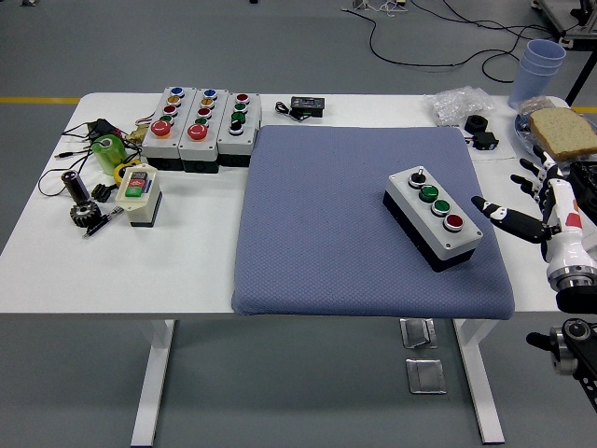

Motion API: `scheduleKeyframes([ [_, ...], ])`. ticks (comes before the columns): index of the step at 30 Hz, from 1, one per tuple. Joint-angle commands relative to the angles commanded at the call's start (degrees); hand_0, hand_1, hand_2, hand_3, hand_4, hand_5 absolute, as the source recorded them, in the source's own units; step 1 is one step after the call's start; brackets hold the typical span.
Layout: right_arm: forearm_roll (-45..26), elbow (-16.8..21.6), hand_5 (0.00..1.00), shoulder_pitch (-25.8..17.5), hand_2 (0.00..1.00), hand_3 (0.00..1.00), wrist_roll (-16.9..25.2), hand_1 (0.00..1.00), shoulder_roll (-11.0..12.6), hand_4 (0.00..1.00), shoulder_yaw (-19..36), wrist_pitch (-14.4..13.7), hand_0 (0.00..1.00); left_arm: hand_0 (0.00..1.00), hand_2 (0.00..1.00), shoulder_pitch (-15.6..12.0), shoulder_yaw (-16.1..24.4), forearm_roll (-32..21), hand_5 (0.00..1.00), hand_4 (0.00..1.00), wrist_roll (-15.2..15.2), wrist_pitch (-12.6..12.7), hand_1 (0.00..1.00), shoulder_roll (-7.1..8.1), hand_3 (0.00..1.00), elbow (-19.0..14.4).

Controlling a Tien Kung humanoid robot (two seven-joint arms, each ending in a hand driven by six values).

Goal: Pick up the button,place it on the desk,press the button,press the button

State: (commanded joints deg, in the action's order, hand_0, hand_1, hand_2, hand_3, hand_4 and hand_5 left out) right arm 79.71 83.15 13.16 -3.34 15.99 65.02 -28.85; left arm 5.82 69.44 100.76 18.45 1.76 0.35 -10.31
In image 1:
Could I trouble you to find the four-button grey control box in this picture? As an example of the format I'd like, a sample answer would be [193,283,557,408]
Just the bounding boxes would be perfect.
[216,91,263,169]

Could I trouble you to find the beige start-stop switch box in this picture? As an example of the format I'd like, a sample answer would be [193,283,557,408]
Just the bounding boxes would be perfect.
[115,162,164,230]

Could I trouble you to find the black metal gear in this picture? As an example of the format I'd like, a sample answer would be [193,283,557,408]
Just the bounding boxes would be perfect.
[69,201,103,230]

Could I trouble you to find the black power adapter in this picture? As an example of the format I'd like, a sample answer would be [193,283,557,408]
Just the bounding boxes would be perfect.
[88,119,123,141]

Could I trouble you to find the small black toothed part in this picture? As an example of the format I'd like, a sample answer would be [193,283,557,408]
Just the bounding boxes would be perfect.
[90,183,118,203]

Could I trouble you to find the black mechanical device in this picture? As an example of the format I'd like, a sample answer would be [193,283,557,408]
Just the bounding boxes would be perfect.
[557,161,597,216]

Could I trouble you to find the black floor cable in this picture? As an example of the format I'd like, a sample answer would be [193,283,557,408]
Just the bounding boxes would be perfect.
[342,0,568,84]

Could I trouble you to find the black servo motor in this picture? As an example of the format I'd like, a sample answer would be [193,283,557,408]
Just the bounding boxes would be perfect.
[465,131,500,153]

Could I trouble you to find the four-control grey button box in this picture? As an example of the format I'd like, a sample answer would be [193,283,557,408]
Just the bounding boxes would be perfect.
[382,165,485,274]

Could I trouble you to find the green translucent roll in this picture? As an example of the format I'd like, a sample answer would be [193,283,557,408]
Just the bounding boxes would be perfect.
[90,133,128,176]

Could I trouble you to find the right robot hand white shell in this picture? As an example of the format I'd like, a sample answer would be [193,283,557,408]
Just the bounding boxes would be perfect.
[470,145,597,277]

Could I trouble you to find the open metal floor socket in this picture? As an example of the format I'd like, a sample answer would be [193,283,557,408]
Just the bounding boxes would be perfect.
[399,317,439,350]

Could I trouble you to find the coiled black meter cable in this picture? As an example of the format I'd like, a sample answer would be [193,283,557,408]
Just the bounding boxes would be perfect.
[273,101,309,123]

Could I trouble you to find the blue-grey quilted mat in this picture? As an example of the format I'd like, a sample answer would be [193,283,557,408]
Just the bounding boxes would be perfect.
[231,123,517,321]

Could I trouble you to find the black digital meter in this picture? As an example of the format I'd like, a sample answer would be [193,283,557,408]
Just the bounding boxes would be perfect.
[289,95,327,119]

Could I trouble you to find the closed metal floor socket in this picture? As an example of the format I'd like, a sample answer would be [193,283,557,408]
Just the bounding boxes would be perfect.
[405,357,448,397]

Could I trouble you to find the aluminium frame stand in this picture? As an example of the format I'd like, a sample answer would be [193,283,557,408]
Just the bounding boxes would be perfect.
[531,0,597,106]

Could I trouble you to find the white paper sheet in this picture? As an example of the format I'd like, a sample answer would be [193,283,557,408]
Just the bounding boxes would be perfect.
[461,125,518,162]

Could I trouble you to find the stacked pale blue cups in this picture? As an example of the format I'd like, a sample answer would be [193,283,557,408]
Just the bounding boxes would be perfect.
[507,39,568,111]

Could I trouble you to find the black pen tool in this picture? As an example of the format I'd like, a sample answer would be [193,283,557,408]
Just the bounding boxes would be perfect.
[82,206,125,240]

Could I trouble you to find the white table leg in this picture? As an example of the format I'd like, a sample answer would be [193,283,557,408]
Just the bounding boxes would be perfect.
[451,319,507,444]
[130,319,177,447]

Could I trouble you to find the yellow tape roll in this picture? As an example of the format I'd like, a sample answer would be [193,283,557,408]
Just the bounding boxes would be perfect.
[113,158,142,183]

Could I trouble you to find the dark metal cylinder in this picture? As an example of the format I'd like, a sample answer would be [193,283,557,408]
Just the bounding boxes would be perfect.
[62,170,90,204]

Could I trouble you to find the five-button box red mushroom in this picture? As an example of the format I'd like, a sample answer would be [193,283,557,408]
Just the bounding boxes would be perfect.
[140,86,200,172]
[178,87,232,175]

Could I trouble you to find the bread slice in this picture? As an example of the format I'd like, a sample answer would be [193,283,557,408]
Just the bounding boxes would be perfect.
[528,106,597,162]

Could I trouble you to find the brass fitting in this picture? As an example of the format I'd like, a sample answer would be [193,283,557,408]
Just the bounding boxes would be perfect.
[124,121,149,145]

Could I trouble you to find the clear plastic bag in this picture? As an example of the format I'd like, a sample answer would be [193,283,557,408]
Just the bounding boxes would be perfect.
[423,86,495,127]

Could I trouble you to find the thin black jack cable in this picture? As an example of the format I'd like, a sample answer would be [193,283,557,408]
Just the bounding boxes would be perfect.
[36,121,141,197]

